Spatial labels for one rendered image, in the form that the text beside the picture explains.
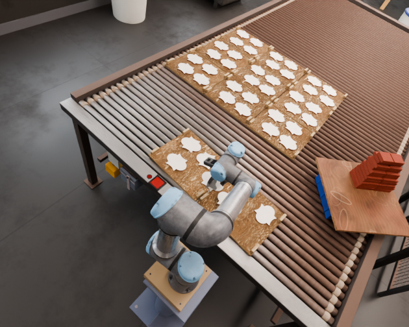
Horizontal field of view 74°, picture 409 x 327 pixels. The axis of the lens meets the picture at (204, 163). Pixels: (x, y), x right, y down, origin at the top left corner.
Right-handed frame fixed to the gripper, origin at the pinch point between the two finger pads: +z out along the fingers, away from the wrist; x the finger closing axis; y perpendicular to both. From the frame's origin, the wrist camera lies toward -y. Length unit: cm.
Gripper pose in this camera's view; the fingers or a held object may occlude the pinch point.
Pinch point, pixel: (212, 180)
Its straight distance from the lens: 150.1
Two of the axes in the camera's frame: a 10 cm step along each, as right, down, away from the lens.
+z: -2.5, 5.2, 8.2
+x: 6.7, -5.2, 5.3
